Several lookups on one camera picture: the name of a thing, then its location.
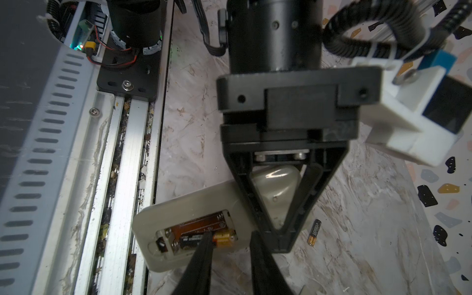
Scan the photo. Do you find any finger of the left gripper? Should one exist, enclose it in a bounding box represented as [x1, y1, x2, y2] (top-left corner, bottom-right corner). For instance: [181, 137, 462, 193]
[222, 141, 349, 253]

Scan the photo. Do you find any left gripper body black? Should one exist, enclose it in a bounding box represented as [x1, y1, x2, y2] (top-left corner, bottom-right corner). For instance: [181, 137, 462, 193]
[216, 66, 383, 151]

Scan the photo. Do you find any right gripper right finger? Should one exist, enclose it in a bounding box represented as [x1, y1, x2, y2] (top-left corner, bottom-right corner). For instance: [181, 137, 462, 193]
[250, 231, 293, 295]

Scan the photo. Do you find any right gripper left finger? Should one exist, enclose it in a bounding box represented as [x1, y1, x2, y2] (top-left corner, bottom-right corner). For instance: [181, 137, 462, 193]
[172, 240, 214, 295]

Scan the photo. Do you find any AAA battery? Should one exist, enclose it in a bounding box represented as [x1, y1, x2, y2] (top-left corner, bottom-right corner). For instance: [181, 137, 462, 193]
[307, 219, 322, 247]
[179, 230, 238, 250]

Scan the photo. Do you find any white remote control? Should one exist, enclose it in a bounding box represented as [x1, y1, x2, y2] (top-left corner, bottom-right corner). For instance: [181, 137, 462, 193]
[132, 165, 314, 274]

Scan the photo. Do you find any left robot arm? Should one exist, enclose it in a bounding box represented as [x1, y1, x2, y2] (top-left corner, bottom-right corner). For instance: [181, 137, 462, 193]
[216, 1, 382, 253]

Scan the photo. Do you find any perforated metal cover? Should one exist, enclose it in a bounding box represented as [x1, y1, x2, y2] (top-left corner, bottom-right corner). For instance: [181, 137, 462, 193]
[1, 48, 93, 295]

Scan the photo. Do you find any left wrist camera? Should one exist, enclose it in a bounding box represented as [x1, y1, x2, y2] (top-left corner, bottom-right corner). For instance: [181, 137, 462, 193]
[352, 50, 472, 167]

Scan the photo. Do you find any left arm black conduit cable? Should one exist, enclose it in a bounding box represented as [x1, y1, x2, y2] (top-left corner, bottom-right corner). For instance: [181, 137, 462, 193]
[322, 0, 472, 61]

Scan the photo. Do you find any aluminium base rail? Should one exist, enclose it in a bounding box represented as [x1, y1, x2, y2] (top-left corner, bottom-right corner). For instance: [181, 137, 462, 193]
[29, 88, 174, 295]

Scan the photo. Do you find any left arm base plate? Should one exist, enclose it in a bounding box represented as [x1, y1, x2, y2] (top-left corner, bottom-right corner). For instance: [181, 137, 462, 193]
[97, 1, 167, 102]

